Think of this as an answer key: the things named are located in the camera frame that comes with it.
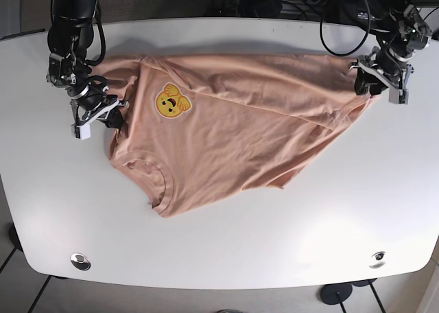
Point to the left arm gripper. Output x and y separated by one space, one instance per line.
381 69

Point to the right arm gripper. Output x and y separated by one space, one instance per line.
107 111

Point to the peach pink T-shirt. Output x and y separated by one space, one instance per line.
201 128

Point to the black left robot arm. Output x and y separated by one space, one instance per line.
399 30

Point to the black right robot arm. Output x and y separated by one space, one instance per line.
77 44

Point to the left metal table grommet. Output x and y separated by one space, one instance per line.
80 261

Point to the metal table grommet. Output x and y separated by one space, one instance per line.
377 260
80 261

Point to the right metal table grommet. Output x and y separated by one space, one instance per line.
377 260

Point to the black round stand base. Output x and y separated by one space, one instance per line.
336 293

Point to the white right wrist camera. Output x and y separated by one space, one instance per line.
81 132

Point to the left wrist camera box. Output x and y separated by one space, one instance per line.
398 96

